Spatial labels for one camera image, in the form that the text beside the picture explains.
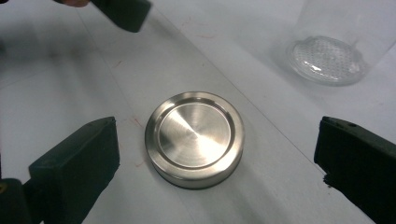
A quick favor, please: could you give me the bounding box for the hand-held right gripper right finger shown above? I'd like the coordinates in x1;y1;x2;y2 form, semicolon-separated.
313;116;396;224

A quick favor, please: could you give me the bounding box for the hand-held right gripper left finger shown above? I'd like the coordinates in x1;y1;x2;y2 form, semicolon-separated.
28;116;120;224

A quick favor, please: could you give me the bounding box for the clear glass jar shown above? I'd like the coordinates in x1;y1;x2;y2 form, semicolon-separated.
285;0;396;87

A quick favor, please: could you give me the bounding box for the round stainless steel lid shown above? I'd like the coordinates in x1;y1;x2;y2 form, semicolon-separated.
144;91;246;190

